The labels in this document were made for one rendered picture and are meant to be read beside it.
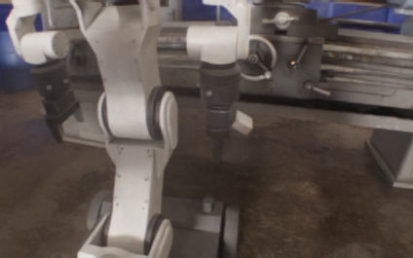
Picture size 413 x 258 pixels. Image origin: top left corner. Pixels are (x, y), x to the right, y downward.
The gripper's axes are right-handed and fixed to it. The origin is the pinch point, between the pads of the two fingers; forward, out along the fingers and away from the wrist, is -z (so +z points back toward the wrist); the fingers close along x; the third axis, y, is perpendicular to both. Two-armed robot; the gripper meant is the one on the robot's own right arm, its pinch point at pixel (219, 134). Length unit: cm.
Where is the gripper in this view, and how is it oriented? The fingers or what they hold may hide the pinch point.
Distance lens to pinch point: 61.1
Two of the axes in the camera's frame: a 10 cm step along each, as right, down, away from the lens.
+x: 1.3, -5.5, 8.2
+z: -0.1, -8.3, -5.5
